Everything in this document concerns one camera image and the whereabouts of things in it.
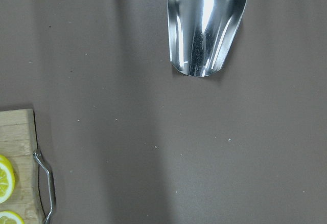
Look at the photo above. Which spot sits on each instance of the lemon slice lower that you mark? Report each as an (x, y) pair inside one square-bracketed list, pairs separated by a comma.
[(9, 217)]

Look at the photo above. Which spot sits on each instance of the lemon slice upper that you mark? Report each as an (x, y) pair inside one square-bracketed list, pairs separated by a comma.
[(7, 179)]

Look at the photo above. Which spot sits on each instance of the lemon slice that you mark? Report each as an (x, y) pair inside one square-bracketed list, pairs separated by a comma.
[(9, 217), (7, 179)]

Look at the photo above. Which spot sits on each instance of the metal scoop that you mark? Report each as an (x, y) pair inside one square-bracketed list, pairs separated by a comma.
[(201, 33)]

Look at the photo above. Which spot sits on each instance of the wooden cutting board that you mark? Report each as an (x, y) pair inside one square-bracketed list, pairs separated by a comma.
[(18, 142)]

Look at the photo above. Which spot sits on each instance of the metal board handle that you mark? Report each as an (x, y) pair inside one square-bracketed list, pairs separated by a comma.
[(39, 159)]

